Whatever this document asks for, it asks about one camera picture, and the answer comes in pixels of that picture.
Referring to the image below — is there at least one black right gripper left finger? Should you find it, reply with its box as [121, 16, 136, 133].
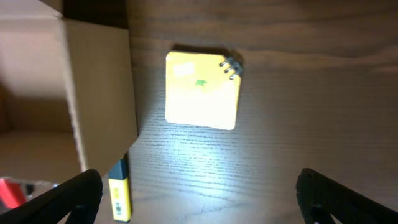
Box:
[1, 169, 103, 224]

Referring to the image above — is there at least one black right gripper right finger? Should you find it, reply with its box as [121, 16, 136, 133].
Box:
[296, 168, 397, 224]

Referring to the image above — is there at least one yellow highlighter with blue cap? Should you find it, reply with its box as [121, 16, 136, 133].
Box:
[108, 158, 132, 223]

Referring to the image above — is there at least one cardboard box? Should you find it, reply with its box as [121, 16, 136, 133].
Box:
[1, 0, 137, 183]

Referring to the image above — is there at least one red marker pen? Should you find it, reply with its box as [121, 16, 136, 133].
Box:
[0, 179, 27, 208]

